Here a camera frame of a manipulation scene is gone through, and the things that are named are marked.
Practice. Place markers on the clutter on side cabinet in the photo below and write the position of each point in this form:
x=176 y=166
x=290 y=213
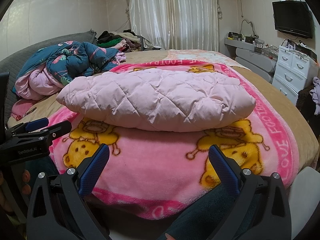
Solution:
x=250 y=41

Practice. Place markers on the hanging lilac garment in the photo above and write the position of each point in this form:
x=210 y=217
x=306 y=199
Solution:
x=315 y=94

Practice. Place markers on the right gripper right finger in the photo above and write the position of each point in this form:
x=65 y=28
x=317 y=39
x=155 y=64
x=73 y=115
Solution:
x=261 y=207

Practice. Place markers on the white chest of drawers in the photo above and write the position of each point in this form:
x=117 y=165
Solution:
x=294 y=71

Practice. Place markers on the black wall television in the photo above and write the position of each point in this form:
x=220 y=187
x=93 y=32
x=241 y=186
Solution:
x=293 y=17

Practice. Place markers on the tan bed cover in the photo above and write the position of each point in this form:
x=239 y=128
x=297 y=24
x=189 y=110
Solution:
x=308 y=145

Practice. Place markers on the white striped curtain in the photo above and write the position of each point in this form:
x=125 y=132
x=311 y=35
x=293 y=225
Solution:
x=176 y=24

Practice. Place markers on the person left hand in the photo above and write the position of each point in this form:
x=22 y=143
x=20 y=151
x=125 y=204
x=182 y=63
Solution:
x=26 y=190

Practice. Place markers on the peach white patterned blanket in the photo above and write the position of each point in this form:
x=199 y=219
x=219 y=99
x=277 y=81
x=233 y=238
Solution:
x=203 y=55

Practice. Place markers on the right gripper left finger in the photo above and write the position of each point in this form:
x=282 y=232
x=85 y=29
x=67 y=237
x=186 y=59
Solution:
x=57 y=208

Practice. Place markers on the grey curved side cabinet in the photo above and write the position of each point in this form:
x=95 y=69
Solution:
x=244 y=54

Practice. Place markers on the light pink quilted jacket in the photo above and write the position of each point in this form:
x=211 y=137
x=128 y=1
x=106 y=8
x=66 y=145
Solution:
x=159 y=100

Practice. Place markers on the pile of folded clothes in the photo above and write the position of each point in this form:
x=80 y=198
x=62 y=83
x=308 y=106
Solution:
x=126 y=41

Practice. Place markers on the dark blue floral quilted jacket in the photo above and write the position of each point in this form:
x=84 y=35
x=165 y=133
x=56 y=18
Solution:
x=51 y=68

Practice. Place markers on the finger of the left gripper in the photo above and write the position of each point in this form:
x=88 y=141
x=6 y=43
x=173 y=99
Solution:
x=27 y=127
x=55 y=131

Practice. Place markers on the pink cartoon fleece blanket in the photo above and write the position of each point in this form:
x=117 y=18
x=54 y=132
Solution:
x=155 y=175

